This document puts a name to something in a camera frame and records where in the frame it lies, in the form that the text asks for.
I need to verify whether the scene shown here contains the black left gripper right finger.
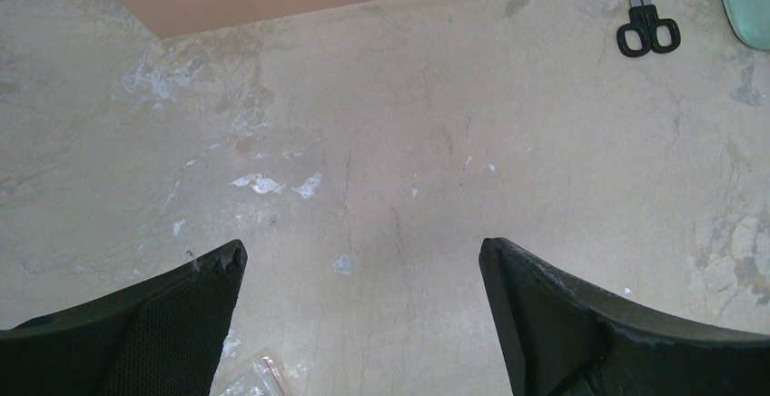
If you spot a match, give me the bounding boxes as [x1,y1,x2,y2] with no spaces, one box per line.
[479,238,769,395]

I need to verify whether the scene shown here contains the black handled scissors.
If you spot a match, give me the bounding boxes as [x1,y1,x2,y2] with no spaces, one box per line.
[616,0,681,58]

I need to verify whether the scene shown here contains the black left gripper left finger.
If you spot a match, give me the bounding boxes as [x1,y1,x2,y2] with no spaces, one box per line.
[1,240,248,395]

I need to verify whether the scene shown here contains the clear bag blue packets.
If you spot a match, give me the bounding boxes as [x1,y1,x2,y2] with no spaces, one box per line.
[221,356,290,396]

